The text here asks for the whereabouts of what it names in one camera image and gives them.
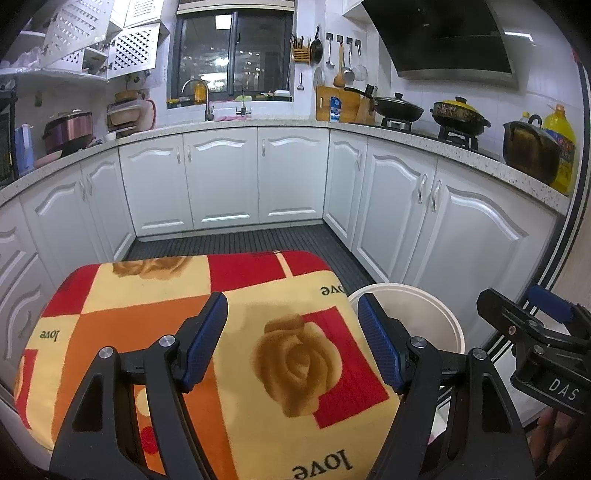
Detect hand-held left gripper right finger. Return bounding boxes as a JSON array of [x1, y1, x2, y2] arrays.
[[357, 293, 536, 480]]

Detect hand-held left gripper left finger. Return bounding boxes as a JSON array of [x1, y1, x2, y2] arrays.
[[48, 292, 229, 480]]

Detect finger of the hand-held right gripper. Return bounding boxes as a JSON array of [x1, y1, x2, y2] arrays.
[[526, 285, 591, 342], [476, 288, 591, 357]]

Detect cream plastic bin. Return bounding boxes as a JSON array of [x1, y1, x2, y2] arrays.
[[347, 282, 466, 446]]

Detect person's right hand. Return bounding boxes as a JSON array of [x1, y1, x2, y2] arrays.
[[529, 406, 571, 467]]

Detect printed rose blanket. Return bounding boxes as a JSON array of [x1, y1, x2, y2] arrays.
[[13, 250, 402, 480]]

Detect dark ribbed floor mat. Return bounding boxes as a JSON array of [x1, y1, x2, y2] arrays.
[[124, 224, 377, 296]]

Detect dark lidded stock pot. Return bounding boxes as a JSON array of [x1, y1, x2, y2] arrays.
[[502, 115, 561, 184]]

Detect large yellow oil bottle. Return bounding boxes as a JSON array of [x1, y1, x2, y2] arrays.
[[542, 104, 577, 195]]

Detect white kitchen cabinets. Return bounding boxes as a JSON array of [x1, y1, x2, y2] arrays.
[[0, 124, 568, 370]]

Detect black gas stove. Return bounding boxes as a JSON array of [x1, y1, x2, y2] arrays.
[[381, 117, 481, 148]]

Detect yellow lidded pot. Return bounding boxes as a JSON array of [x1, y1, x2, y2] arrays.
[[430, 96, 491, 132]]

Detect white tray red rim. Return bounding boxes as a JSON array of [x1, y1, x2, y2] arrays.
[[139, 98, 158, 132]]

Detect metal kitchen faucet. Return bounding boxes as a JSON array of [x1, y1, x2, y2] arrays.
[[181, 78, 215, 121]]

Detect wooden knife block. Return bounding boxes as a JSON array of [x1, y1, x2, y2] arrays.
[[355, 84, 377, 125]]

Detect black wok with lid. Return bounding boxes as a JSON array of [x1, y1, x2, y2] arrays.
[[344, 87, 424, 126]]

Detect rack with stacked bowls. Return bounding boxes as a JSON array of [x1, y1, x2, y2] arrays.
[[108, 91, 141, 138]]

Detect pink electric cooking pot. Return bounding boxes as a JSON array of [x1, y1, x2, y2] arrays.
[[42, 110, 94, 155]]

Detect wooden cutting board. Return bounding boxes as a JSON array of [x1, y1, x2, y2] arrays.
[[315, 84, 362, 123]]

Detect blue water jug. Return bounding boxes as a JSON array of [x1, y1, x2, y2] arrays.
[[14, 124, 37, 176]]

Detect hanging wooden spatula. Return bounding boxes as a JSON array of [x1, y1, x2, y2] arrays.
[[333, 44, 347, 88]]

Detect hanging metal strainer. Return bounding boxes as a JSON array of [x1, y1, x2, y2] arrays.
[[346, 39, 369, 84]]

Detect black microwave oven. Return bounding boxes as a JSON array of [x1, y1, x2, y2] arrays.
[[0, 90, 17, 185]]

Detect black range hood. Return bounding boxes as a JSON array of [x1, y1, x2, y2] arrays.
[[360, 0, 520, 88]]

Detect dark kitchen window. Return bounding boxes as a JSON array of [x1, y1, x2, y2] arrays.
[[168, 9, 296, 109]]

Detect hanging black pan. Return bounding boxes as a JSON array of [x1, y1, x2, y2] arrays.
[[309, 26, 324, 64]]

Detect white perforated wall shelf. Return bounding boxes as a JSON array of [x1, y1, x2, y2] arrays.
[[0, 0, 162, 84]]

